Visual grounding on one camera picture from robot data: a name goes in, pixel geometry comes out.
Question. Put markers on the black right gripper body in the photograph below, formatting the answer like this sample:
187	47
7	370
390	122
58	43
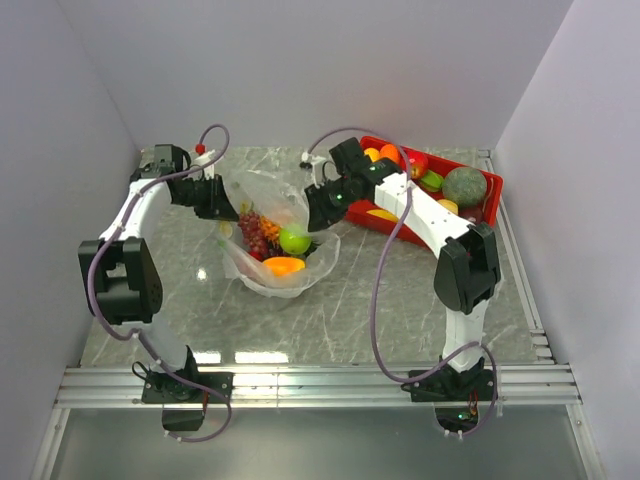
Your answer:
336	222

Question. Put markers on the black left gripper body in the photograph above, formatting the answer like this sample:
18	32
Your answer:
193	196

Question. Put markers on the green fake apple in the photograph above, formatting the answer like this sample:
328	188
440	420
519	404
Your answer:
294	240

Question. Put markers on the clear plastic bag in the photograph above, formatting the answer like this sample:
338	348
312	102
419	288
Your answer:
269	248

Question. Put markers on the orange fake pineapple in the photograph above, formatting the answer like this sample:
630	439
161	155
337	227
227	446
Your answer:
269	230

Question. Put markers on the yellow orange fake mango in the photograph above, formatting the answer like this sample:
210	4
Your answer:
282	265

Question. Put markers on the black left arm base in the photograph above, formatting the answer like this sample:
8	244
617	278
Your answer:
184	407

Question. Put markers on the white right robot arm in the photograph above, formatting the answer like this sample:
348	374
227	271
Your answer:
468	268

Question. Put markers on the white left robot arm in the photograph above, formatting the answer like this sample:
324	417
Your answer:
122	284

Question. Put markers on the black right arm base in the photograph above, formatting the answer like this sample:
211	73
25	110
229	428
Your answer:
447	385

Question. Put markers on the yellow fake lemon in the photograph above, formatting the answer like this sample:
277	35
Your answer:
373	154

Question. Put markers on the orange fake orange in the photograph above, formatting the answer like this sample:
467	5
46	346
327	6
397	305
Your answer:
390	152

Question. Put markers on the green fake starfruit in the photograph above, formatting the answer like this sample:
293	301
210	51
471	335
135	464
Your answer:
431	182

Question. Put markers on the pale yellow fake pear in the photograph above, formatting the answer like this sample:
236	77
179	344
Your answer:
449	205

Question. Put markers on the green fake cantaloupe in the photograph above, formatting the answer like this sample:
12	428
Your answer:
465	186

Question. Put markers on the dark red fake plum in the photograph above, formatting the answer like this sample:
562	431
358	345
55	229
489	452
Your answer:
472	214

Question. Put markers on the red plastic tray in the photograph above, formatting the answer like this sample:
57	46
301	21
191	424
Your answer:
427	223

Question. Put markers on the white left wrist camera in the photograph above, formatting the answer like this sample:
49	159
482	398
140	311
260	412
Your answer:
203	162

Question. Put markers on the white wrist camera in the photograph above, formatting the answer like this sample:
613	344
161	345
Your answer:
312	162
203	162

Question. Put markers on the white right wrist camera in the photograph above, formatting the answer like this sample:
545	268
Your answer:
312	162

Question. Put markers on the aluminium mounting rail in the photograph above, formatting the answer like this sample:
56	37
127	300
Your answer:
289	386

